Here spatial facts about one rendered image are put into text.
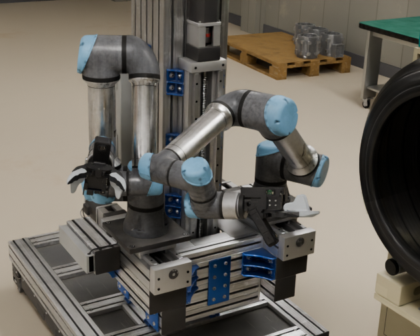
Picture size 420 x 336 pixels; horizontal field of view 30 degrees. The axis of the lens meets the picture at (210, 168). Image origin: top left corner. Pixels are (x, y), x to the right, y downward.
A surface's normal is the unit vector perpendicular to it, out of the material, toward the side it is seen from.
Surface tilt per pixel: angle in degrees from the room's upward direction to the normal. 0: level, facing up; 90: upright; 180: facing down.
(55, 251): 0
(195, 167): 26
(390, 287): 90
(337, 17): 90
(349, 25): 90
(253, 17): 90
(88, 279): 0
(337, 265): 0
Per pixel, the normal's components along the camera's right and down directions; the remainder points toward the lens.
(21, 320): 0.04, -0.93
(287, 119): 0.80, 0.16
